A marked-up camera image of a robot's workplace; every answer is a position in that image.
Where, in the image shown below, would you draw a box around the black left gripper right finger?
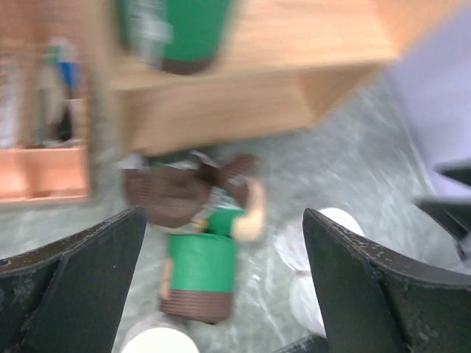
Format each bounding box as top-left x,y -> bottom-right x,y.
303,209 -> 470,352

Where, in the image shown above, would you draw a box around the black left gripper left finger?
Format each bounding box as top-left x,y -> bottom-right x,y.
1,207 -> 146,352

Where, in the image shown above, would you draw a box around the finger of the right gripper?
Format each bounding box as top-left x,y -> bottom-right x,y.
414,167 -> 471,258

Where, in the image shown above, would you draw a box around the brown green paper roll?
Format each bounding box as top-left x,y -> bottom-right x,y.
118,151 -> 266,243

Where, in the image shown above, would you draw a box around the wooden shelf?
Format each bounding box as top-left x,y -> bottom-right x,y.
88,0 -> 402,159

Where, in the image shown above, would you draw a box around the white paper roll front right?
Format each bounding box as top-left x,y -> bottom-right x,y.
289,274 -> 326,337

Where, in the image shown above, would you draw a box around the white paper roll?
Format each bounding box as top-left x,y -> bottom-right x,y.
121,313 -> 199,353
289,274 -> 326,337
274,207 -> 365,274

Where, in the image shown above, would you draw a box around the white paper roll back right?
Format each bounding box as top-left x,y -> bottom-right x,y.
274,207 -> 365,274

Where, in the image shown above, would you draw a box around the white paper roll front left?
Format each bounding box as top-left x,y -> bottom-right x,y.
121,313 -> 199,353

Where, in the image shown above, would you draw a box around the green brown wrapped roll torn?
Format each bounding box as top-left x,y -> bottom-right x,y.
160,206 -> 244,324

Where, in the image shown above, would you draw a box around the items in organizer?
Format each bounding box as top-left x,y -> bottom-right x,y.
34,36 -> 84,148

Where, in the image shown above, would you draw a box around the orange file organizer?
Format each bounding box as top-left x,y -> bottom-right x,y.
1,4 -> 91,204

